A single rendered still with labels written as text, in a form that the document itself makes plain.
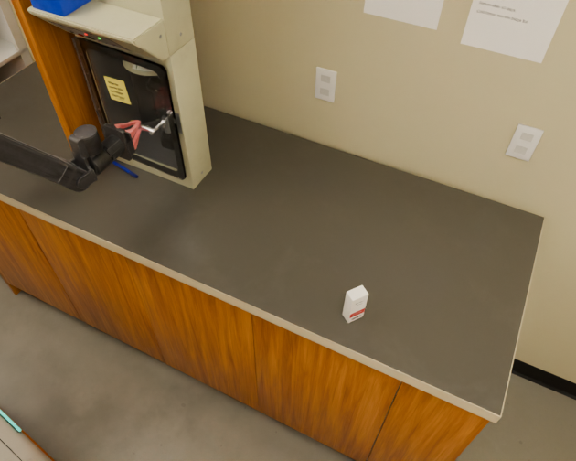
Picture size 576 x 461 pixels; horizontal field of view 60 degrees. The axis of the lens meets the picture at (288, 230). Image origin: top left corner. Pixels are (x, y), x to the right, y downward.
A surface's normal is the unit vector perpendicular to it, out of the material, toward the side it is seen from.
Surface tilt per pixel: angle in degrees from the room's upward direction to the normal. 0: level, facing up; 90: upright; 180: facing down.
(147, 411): 0
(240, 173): 0
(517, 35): 90
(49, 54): 90
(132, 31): 0
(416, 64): 90
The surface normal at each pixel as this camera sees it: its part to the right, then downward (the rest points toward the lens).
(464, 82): -0.44, 0.68
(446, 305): 0.01, -0.65
